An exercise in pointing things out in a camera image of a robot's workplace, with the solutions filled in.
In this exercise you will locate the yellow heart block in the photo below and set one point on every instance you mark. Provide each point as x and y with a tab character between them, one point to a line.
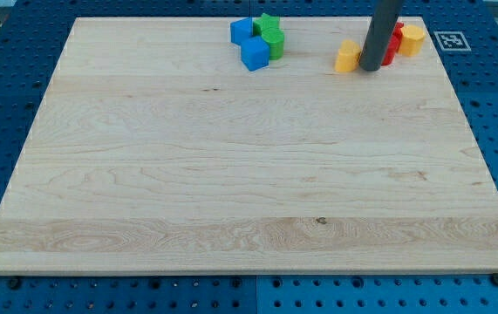
348	56

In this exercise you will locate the light wooden board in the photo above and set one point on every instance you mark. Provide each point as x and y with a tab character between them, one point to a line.
155	151

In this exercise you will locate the blue cube block front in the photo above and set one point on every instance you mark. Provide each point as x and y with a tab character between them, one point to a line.
255	53

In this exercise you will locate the green cylinder block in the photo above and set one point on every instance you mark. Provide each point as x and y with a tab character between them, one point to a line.
274	38

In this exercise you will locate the blue block rear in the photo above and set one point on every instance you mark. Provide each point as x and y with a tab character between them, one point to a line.
241	30

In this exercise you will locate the green star block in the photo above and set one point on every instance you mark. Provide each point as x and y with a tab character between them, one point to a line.
265	22

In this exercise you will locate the red block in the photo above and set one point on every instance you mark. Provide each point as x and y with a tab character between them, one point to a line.
393	45

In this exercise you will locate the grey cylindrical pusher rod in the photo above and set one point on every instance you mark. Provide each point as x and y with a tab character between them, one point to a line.
383	22

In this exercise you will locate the fiducial marker tag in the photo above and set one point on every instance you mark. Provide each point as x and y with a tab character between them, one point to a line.
452	41

